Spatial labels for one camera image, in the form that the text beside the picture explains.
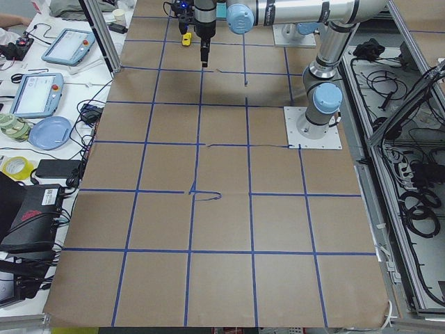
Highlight lower teach pendant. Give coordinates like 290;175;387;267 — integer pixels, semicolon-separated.
10;73;65;119

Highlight green masking tape rolls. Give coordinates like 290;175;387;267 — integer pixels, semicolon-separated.
1;113;32;142

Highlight paper cup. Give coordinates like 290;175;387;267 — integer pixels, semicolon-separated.
112;8;127;26

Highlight yellow tape roll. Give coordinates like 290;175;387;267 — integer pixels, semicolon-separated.
1;157;35;181

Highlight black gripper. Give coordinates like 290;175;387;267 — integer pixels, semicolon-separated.
170;0;217;68

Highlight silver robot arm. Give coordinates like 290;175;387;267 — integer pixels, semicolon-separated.
225;1;387;139

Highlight upper teach pendant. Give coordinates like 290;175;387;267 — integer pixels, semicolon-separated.
41;29;96;66

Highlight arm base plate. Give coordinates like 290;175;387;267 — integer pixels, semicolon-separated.
273;22;318;49
284;106;342;150

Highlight yellow beetle toy car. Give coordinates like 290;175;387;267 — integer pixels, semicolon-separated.
181;33;192;47

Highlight aluminium frame post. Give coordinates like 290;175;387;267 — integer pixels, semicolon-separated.
79;0;122;74

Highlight black power adapter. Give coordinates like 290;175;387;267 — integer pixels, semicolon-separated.
35;159;81;179

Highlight black electronics box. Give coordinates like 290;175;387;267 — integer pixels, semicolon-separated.
1;182;63;254

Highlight light blue plate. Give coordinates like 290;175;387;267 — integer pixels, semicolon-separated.
29;116;72;150

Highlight light blue plastic bin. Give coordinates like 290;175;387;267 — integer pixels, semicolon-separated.
216;3;227;19

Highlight teach pendant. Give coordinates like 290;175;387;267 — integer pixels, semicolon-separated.
41;29;96;66
10;73;65;119

